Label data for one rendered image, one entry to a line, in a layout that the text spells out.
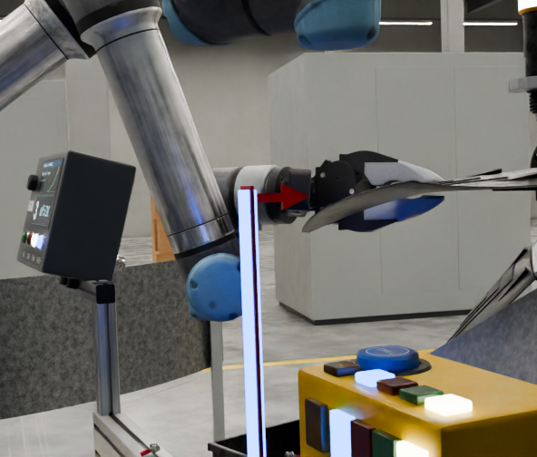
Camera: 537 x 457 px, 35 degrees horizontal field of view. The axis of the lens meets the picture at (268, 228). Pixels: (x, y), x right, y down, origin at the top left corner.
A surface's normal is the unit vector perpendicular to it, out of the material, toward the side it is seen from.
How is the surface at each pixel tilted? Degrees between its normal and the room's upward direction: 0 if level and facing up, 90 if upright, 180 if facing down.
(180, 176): 89
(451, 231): 90
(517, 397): 0
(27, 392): 90
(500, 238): 90
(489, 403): 0
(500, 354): 55
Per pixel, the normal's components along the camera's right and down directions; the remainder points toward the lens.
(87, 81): 0.21, 0.04
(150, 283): 0.79, 0.00
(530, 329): -0.43, -0.51
